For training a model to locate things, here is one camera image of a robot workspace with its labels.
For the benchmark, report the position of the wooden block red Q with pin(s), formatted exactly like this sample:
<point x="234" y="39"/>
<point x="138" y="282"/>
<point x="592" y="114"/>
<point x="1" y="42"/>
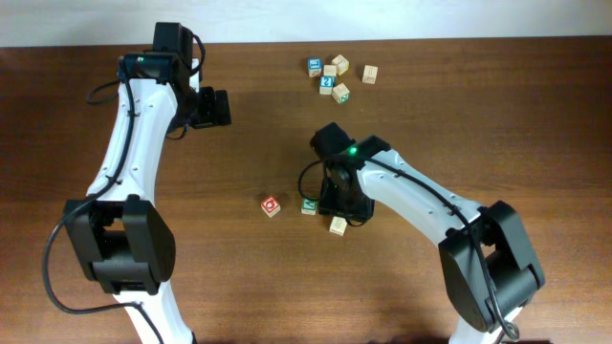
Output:
<point x="270" y="206"/>

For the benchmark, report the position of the wooden block yellow side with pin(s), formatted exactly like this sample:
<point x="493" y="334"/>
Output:
<point x="341" y="63"/>

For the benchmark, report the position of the wooden block dark green side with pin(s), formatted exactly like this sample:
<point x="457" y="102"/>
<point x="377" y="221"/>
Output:
<point x="330" y="70"/>

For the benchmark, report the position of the plain wooden block far right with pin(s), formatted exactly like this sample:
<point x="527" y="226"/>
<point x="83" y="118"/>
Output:
<point x="369" y="75"/>

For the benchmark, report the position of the wooden block blue top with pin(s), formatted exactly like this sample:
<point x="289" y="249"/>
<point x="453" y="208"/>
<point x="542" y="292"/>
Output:
<point x="314" y="67"/>

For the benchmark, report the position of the wooden block green V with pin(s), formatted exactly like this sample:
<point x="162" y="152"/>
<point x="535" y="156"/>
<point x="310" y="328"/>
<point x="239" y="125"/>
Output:
<point x="309" y="207"/>

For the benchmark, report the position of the wooden block blue 2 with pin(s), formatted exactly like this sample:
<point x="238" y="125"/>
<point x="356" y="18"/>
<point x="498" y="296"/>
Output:
<point x="326" y="84"/>

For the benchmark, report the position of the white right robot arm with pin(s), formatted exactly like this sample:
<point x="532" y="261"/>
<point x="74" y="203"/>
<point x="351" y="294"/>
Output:
<point x="491" y="270"/>

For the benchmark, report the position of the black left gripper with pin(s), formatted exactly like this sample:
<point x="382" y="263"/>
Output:
<point x="209" y="115"/>

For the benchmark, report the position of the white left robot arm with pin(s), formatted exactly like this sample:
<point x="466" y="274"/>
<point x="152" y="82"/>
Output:
<point x="120" y="239"/>

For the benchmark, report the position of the wooden block J green N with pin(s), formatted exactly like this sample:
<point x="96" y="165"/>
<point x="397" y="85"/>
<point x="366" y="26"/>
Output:
<point x="340" y="93"/>

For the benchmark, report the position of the wooden block number 8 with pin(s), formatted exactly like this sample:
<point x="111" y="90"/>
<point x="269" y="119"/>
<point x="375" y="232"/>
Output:
<point x="338" y="226"/>

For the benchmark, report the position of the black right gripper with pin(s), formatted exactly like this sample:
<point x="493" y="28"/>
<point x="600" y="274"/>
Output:
<point x="325" y="203"/>

